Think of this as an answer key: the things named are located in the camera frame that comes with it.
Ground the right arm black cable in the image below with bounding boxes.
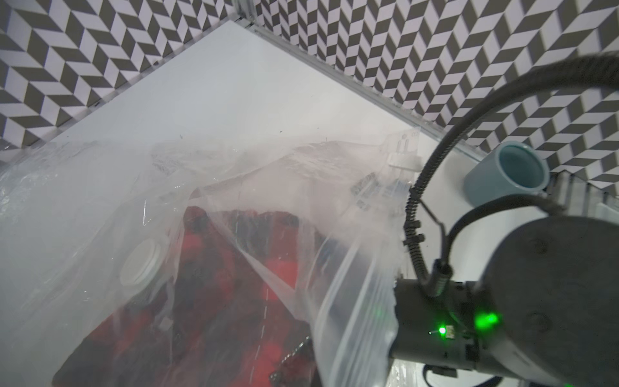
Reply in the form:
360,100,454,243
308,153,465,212
402,52,619,298

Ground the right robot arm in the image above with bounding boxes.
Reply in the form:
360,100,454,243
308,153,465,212
390,216,618,386

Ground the red black plaid shirt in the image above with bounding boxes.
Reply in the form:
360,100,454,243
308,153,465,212
52,206,321,386

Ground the clear plastic vacuum bag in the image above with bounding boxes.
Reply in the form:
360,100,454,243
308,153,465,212
1,130,422,386

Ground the teal mug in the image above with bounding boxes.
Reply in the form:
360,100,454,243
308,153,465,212
464,141,550,207

